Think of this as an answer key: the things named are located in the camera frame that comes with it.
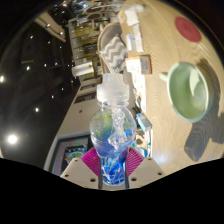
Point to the small light blue box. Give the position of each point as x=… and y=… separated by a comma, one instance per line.
x=144, y=122

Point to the group of ceiling lights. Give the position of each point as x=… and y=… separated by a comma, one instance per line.
x=12, y=139

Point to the clear blue-labelled drink bottle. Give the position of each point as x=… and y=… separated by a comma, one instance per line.
x=112, y=133

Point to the curved grey sofa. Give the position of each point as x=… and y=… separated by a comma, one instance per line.
x=108, y=33

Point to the flat round red coaster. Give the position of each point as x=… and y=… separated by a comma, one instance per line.
x=188, y=29

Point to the dark-framed decorated window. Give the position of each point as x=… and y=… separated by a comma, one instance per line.
x=71, y=153

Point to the white printed leaflet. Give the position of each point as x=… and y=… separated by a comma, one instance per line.
x=140, y=90

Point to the small white orange box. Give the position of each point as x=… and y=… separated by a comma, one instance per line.
x=138, y=65

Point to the grey white zigzag cushion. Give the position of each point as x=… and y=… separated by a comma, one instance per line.
x=115, y=53

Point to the pale green mug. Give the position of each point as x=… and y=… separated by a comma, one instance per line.
x=188, y=93

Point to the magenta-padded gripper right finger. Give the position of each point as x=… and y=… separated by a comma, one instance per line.
x=143, y=170

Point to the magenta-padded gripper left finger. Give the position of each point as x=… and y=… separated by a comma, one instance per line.
x=81, y=170

